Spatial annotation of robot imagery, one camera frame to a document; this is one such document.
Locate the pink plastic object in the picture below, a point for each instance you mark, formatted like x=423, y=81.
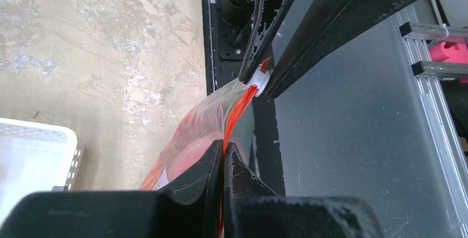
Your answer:
x=449, y=53

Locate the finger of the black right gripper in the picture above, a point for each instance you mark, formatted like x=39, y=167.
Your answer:
x=268, y=16
x=326, y=26

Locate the white plastic basket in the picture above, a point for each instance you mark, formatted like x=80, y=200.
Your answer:
x=36, y=157

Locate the front aluminium rail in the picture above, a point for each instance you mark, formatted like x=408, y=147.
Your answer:
x=436, y=112

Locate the pink peach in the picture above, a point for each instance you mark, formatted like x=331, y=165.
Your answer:
x=188, y=156

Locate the clear orange zip bag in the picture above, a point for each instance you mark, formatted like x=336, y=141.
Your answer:
x=226, y=111

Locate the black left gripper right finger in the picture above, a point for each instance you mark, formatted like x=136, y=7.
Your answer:
x=252, y=209

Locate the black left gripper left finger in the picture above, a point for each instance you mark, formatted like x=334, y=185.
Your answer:
x=189, y=206

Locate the black base bar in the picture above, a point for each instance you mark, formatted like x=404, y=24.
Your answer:
x=228, y=26

